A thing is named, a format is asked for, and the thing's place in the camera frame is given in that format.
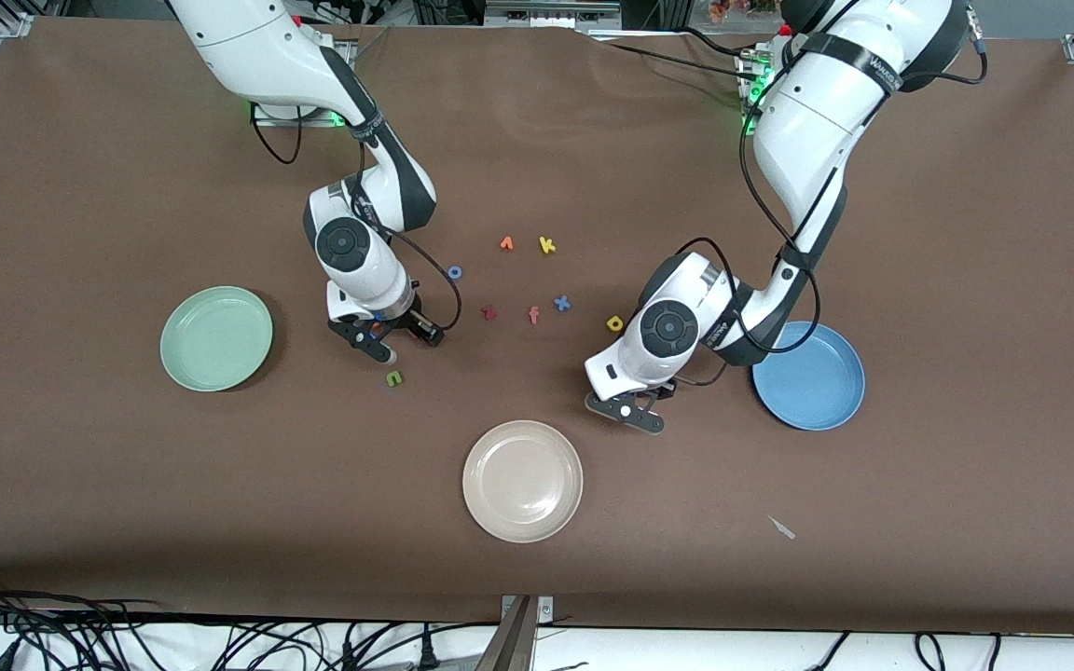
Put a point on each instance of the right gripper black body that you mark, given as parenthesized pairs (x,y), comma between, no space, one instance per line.
(409,321)

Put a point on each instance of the yellow letter d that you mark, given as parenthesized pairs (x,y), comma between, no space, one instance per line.
(611,323)

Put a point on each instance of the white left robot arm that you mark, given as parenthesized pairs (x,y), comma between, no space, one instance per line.
(817,121)

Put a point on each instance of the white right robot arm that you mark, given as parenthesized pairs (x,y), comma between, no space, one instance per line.
(257,56)

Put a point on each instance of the blue letter x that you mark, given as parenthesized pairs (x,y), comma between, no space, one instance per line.
(561,303)

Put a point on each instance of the yellow letter k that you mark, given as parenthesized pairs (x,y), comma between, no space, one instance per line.
(546,245)

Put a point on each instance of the blue plate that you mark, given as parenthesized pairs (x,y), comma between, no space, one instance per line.
(817,382)

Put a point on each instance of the beige plate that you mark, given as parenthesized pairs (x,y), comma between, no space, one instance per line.
(523,481)

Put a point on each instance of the small white paper scrap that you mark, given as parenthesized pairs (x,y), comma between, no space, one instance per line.
(782,528)

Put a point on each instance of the green plate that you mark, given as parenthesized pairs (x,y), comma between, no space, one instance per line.
(216,338)

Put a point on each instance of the brown table cover sheet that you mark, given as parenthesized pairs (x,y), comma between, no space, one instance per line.
(537,140)

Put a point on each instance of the aluminium profile bar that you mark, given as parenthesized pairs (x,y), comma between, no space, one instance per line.
(509,643)

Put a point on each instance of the grey metal box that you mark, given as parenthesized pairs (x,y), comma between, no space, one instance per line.
(551,11)

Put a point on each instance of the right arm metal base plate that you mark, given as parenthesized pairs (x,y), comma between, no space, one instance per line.
(313,119)

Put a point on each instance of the small metal bracket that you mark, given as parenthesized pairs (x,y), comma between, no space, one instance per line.
(546,610)

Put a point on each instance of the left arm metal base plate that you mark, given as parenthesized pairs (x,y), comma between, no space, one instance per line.
(750,70)

